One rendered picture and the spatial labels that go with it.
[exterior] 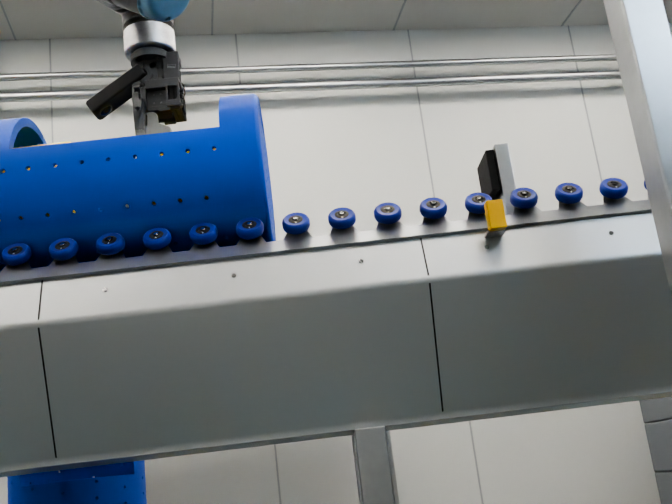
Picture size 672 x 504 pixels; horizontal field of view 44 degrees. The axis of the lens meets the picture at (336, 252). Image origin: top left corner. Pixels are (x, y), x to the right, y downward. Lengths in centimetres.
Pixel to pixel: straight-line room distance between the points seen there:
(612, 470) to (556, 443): 37
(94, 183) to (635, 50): 84
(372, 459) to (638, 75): 67
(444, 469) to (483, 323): 370
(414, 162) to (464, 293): 409
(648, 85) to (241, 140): 62
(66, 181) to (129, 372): 32
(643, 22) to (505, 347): 52
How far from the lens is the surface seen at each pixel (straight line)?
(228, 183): 136
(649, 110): 122
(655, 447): 495
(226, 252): 134
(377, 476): 130
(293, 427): 132
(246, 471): 481
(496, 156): 148
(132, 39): 154
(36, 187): 141
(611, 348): 139
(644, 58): 125
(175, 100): 147
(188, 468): 481
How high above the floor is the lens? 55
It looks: 15 degrees up
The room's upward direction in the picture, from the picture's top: 7 degrees counter-clockwise
